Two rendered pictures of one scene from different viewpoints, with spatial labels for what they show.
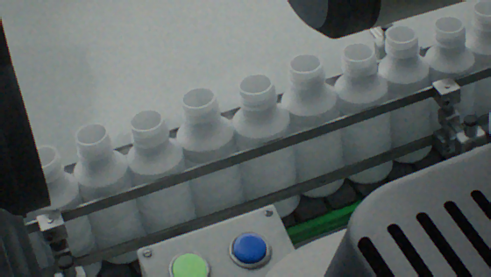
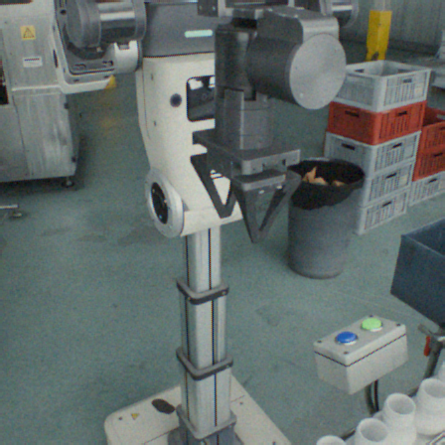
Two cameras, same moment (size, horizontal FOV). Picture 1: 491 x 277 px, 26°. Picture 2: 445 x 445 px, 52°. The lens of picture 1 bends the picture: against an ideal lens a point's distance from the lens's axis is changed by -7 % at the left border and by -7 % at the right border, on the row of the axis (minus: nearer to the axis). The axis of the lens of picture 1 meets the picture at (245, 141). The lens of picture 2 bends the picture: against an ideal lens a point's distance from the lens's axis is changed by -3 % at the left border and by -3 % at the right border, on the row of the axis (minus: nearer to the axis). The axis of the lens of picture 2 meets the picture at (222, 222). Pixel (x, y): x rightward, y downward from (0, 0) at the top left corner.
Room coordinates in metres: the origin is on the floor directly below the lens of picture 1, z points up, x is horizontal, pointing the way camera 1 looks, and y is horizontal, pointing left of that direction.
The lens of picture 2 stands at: (1.24, -0.35, 1.63)
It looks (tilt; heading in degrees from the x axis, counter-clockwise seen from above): 28 degrees down; 163
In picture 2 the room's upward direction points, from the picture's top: straight up
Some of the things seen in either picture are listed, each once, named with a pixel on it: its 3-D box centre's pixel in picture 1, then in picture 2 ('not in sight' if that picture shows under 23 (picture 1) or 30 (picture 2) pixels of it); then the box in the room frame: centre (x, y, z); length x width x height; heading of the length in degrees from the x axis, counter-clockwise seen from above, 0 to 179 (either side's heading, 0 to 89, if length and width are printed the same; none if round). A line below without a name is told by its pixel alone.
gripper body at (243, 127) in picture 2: not in sight; (243, 121); (0.82, -0.20, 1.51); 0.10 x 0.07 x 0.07; 15
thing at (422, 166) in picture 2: not in sight; (416, 154); (-1.79, 2.26, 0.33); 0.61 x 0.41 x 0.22; 108
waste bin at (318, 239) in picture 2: not in sight; (321, 220); (-0.99, 0.94, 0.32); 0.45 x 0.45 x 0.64
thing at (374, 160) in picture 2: not in sight; (371, 145); (-1.51, 1.60, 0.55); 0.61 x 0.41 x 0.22; 112
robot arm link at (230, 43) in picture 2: not in sight; (249, 57); (0.82, -0.20, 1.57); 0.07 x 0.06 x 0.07; 15
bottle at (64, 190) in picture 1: (60, 216); not in sight; (0.86, 0.21, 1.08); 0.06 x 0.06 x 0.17
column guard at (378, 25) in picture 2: not in sight; (377, 37); (-7.87, 5.87, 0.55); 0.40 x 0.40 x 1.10; 15
